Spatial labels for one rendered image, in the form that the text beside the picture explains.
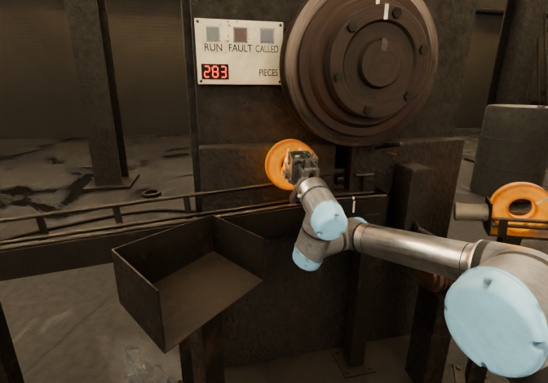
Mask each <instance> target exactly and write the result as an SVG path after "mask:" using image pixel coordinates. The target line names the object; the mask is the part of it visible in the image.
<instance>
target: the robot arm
mask: <svg viewBox="0 0 548 383"><path fill-rule="evenodd" d="M313 154H314V156H315V157H316V158H313ZM317 165H318V157H317V155H316V154H315V153H314V152H313V150H312V151H311V153H310V152H309V151H303V150H302V148H301V147H300V148H299V149H298V151H292V152H290V151H289V148H287V154H286V158H285V160H284V165H283V167H282V171H281V173H282V175H283V176H284V178H285V179H287V180H288V183H291V184H292V185H296V186H295V188H294V189H293V191H292V193H291V194H290V196H289V201H290V203H291V204H302V205H303V208H304V210H305V212H306V215H305V218H304V219H303V224H302V226H301V229H300V232H299V234H298V238H297V241H296V242H295V244H294V251H293V260H294V262H295V264H296V265H297V266H298V267H300V268H301V269H303V270H305V271H315V270H317V269H318V268H319V267H320V264H322V262H323V259H324V258H326V257H328V256H331V255H334V254H336V253H340V252H342V251H345V250H348V249H350V250H353V251H356V252H359V253H364V254H367V255H370V256H373V257H376V258H381V259H384V260H387V261H390V262H395V263H398V264H401V265H404V266H409V267H412V268H415V269H418V270H421V271H426V272H429V273H432V274H435V275H440V276H443V277H446V278H449V279H451V280H456V281H455V282H454V283H453V284H452V286H451V287H450V288H449V290H448V292H447V294H446V297H445V300H444V317H445V320H446V324H447V326H448V328H449V331H450V333H451V335H452V337H453V339H454V340H455V342H456V343H457V345H458V346H459V348H460V349H461V350H462V351H463V352H464V354H465V355H466V356H467V357H469V358H470V359H471V360H472V361H473V362H474V363H476V364H477V365H479V366H480V367H482V366H485V367H486V368H488V370H489V371H490V372H491V373H494V374H496V375H499V376H505V377H506V379H507V380H508V381H509V382H510V383H548V255H546V254H544V253H542V252H540V251H537V250H535V249H530V248H526V247H522V246H518V245H513V244H505V243H500V242H495V241H491V240H479V241H478V242H476V243H474V244H473V243H468V242H464V241H460V240H451V239H447V238H443V237H438V236H430V235H425V234H421V233H417V232H412V231H404V230H400V229H395V228H390V227H383V226H378V225H373V224H369V223H367V222H366V221H365V220H364V219H363V218H358V217H356V218H347V217H346V216H345V214H344V212H343V208H342V207H341V205H340V204H339V203H338V202H337V201H336V199H335V198H334V196H333V194H332V193H331V191H330V189H329V188H328V186H327V185H326V183H325V181H324V180H323V179H321V177H320V176H319V173H320V170H319V168H318V167H317Z"/></svg>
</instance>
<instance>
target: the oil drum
mask: <svg viewBox="0 0 548 383"><path fill-rule="evenodd" d="M479 136H480V137H479V145H478V149H477V153H476V158H475V165H474V169H473V174H472V178H471V185H470V189H471V190H472V191H473V192H475V193H477V194H479V195H481V196H485V197H486V196H488V197H489V198H491V197H492V195H493V193H494V192H495V191H496V190H497V189H499V188H500V187H503V186H505V185H507V184H509V183H515V182H527V183H533V184H536V185H538V186H539V187H542V184H543V182H544V178H545V175H546V172H547V170H548V169H547V166H548V106H540V105H521V104H489V105H488V106H486V109H485V113H484V120H483V125H482V129H481V133H480V134H479Z"/></svg>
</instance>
